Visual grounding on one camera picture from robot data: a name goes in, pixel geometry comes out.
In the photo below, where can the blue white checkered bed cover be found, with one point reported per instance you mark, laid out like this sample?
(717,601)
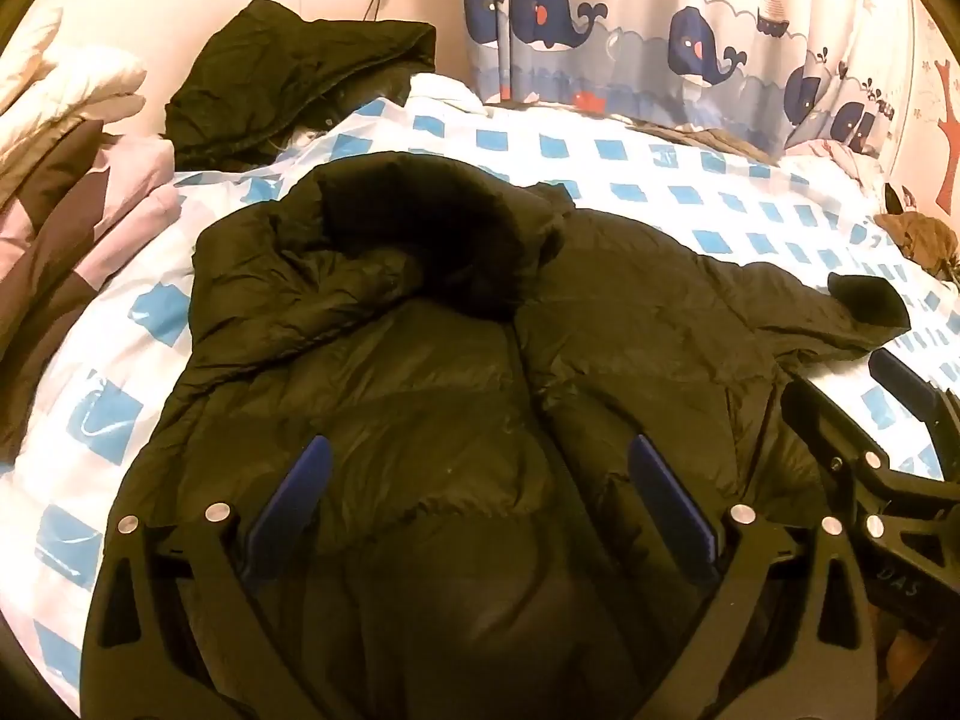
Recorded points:
(600,157)

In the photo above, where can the black puffer jacket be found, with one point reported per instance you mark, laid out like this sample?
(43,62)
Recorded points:
(450,360)

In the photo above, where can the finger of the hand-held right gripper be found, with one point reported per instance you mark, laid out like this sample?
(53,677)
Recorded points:
(900,379)
(840,431)

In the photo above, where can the whale print curtain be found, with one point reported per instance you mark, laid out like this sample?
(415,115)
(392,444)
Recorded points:
(675,37)

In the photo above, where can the white cloth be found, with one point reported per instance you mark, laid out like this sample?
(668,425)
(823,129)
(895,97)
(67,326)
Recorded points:
(446,90)

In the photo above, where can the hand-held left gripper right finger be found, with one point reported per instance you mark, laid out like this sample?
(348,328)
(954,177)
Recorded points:
(667,495)

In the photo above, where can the dark hooded jacket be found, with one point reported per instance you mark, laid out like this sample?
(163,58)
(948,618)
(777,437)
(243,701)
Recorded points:
(285,67)

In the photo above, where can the pink brown folded blanket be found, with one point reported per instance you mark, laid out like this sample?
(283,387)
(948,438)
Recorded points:
(75,225)

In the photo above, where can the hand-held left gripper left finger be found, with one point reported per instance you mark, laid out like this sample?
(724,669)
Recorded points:
(296,495)

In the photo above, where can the pink cloth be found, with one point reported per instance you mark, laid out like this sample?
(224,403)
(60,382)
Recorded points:
(832,154)

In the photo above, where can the white quilted comforter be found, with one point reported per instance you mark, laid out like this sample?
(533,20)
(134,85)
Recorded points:
(67,90)

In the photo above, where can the brown crumpled cloth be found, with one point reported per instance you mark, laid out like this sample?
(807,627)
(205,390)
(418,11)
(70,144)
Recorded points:
(919,240)

